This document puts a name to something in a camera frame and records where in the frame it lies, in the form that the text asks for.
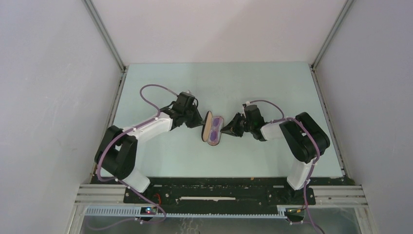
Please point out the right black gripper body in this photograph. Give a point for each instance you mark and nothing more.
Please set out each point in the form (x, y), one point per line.
(247, 126)

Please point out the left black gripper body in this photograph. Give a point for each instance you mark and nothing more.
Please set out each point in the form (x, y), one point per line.
(191, 114)

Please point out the black glasses case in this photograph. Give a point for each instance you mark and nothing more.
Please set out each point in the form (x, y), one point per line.
(207, 126)

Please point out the pink transparent sunglasses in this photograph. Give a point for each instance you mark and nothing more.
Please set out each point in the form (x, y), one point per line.
(214, 135)

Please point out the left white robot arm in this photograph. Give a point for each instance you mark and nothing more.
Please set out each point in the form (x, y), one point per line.
(116, 155)

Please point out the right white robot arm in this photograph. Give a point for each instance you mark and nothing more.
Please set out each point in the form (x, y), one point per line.
(305, 138)

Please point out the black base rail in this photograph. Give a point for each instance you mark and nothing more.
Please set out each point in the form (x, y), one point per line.
(235, 196)

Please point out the right corner frame post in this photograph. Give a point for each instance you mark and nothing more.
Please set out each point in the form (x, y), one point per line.
(332, 33)

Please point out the corner frame post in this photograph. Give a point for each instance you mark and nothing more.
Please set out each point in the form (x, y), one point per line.
(332, 33)
(97, 20)

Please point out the slotted cable duct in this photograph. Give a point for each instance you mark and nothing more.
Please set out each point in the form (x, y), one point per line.
(131, 211)

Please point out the left corner frame post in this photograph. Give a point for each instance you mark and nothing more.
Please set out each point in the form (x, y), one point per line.
(97, 20)

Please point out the aluminium frame extrusion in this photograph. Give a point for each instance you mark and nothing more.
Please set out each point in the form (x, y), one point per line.
(93, 195)

